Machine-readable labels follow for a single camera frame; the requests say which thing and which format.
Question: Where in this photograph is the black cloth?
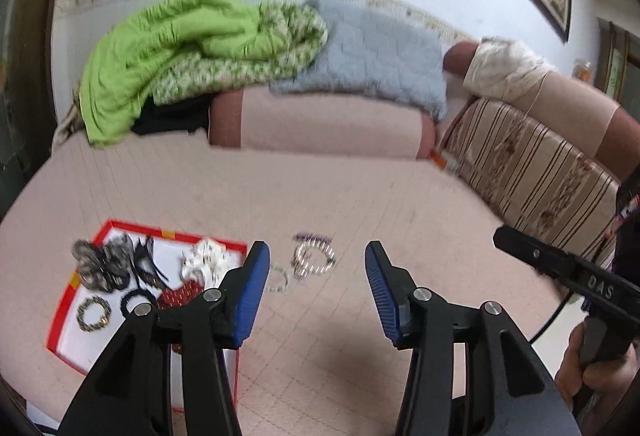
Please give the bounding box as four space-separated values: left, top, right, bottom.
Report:
131 94 214 137

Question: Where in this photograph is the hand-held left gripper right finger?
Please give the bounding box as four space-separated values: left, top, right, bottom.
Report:
364 240 583 436

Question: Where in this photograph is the gold dark bead bracelet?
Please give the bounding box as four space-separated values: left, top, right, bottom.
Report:
76 296 111 332

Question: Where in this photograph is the person's dark clothing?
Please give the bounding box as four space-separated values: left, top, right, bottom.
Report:
604 176 640 278

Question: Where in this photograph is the black cable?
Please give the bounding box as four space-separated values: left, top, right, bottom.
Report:
527 289 573 344

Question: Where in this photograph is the white printed scrunchie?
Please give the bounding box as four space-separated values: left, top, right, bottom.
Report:
181 239 237 283

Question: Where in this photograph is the pink bolster pillow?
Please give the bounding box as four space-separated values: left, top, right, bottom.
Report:
207 86 437 161

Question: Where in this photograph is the wooden cabinet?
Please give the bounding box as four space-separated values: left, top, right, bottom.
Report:
596 19 640 118

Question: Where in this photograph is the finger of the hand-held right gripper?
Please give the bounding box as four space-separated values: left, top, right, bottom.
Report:
492 225 583 291

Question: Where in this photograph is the pearl bead bracelet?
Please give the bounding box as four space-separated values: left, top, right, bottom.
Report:
292 241 337 279

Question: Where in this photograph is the purple bead bracelet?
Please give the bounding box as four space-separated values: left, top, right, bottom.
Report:
292 231 334 245

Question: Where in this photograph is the white lace cloth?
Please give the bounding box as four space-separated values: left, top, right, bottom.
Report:
462 36 559 100

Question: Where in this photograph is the black hair tie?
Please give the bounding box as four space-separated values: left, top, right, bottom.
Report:
119 289 159 318

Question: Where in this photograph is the grey quilted blanket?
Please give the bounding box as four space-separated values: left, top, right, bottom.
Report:
269 0 449 120

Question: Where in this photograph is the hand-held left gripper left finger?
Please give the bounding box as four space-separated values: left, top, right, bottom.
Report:
59 240 271 436

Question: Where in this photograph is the black hair clip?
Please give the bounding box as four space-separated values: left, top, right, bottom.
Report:
131 236 170 290

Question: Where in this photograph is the grey patterned scrunchie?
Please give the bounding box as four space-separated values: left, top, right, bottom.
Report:
74 239 108 274

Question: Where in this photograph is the striped sofa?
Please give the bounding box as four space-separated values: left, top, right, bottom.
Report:
442 97 624 268

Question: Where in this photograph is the woven patterned cloth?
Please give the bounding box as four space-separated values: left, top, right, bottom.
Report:
51 91 90 148

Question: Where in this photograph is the red rimmed white box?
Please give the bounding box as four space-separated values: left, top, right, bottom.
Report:
46 219 249 414

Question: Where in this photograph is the clear bead bracelet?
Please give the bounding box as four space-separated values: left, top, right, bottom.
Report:
265 266 292 295

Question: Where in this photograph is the beige bolster pillow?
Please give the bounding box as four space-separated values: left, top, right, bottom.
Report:
442 41 640 182

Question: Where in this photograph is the person's right hand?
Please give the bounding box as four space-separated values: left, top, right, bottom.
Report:
554 323 640 418

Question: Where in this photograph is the green floral-lined quilt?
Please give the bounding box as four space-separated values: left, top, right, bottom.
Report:
79 0 329 148

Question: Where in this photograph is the red beaded accessory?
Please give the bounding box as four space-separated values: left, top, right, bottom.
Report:
154 279 207 313

